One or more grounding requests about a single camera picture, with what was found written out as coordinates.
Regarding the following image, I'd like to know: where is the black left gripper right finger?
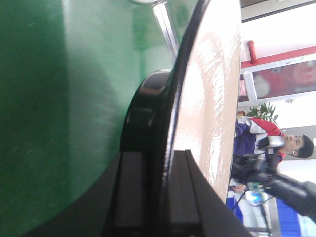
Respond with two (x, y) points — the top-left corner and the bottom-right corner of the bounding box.
(168, 150), (251, 237)

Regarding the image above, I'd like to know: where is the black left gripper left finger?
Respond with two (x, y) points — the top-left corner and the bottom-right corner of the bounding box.
(101, 151), (152, 237)

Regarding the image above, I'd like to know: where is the beige plate with black rim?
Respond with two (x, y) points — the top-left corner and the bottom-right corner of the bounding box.
(120, 0), (241, 200)

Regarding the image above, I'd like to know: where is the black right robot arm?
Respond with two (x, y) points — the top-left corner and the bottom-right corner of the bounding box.
(168, 150), (316, 237)

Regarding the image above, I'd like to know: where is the person in red blue jacket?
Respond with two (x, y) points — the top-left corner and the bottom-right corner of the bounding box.
(232, 116), (315, 188)

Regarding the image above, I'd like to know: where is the potted green plant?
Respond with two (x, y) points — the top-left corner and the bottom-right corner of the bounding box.
(245, 103), (278, 125)

